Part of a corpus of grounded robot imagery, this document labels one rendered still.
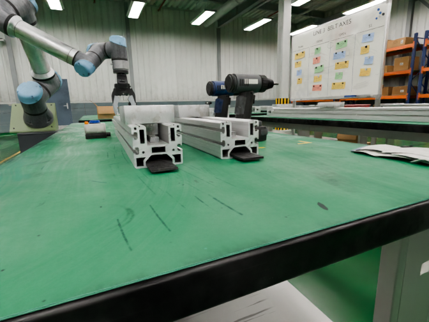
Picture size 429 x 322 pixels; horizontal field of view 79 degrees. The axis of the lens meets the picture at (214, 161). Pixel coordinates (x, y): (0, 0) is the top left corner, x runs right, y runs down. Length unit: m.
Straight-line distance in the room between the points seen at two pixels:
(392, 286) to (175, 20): 13.08
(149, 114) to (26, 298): 0.45
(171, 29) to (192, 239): 13.00
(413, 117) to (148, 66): 11.54
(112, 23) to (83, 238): 12.55
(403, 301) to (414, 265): 0.08
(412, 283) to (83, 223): 0.62
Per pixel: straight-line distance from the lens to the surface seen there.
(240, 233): 0.26
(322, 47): 4.15
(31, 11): 1.61
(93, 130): 1.17
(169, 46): 13.02
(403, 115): 1.95
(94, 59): 1.38
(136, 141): 0.54
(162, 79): 12.66
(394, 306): 0.68
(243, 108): 0.86
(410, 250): 0.64
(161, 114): 0.61
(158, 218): 0.30
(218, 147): 0.60
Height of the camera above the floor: 0.90
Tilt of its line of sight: 12 degrees down
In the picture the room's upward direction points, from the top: 1 degrees counter-clockwise
